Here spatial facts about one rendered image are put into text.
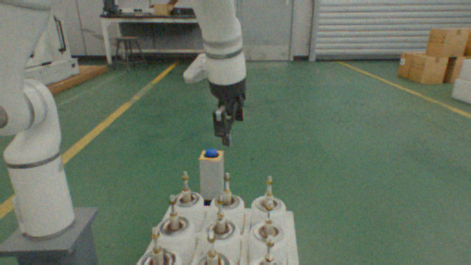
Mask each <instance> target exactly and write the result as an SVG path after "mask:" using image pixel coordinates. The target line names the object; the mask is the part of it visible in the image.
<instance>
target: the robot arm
mask: <svg viewBox="0 0 471 265"><path fill-rule="evenodd" d="M190 1H191V3H192V8H193V10H194V13H195V14H196V18H197V21H198V22H199V24H200V28H201V31H202V37H203V47H204V51H205V54H200V55H199V56H198V57H197V58H196V59H195V61H194V62H193V63H192V64H191V65H190V67H189V68H188V69H187V71H185V72H184V81H185V83H186V84H194V83H197V82H198V81H201V80H202V79H203V78H207V77H208V81H209V86H210V90H211V94H213V95H214V96H215V97H216V98H218V99H219V100H218V105H217V107H218V110H214V111H213V129H214V136H217V137H221V140H222V145H223V146H226V147H232V145H233V139H232V134H231V129H232V124H233V123H234V122H235V120H236V121H243V119H244V111H243V107H244V105H245V103H244V100H246V89H247V79H246V60H245V56H244V54H243V49H242V31H241V26H240V23H239V20H238V18H237V17H236V13H235V8H234V1H233V0H190ZM51 6H52V0H0V136H8V135H11V134H15V133H16V134H17V135H16V136H15V139H14V140H13V142H12V143H10V145H9V146H8V147H7V148H6V150H5V151H4V158H5V161H6V167H7V170H8V172H9V175H10V179H11V181H12V185H13V187H14V193H15V194H16V196H14V197H13V199H12V202H13V206H14V210H15V212H16V214H17V220H18V223H19V228H20V231H21V233H22V236H26V237H29V238H30V239H31V240H33V241H41V240H50V239H53V238H56V237H57V236H61V235H63V234H64V233H65V232H67V231H69V230H70V229H71V228H72V227H73V226H74V224H75V213H74V211H73V204H72V201H71V197H70V193H69V188H68V184H67V181H66V175H65V171H64V168H63V160H62V157H61V153H60V149H59V146H60V143H61V139H62V136H61V132H60V126H59V118H58V112H57V109H56V105H55V102H54V98H53V96H52V94H51V91H50V90H49V89H48V88H47V87H46V86H45V85H43V84H42V82H40V81H37V80H34V79H24V76H25V71H26V65H27V62H28V60H29V57H30V55H31V54H32V51H33V50H34V49H35V47H36V45H37V43H38V41H40V37H41V36H42V35H43V31H44V30H45V29H46V28H47V25H48V22H49V20H50V13H51ZM227 116H229V117H231V119H230V120H227V119H226V118H227ZM227 123H228V127H227Z"/></svg>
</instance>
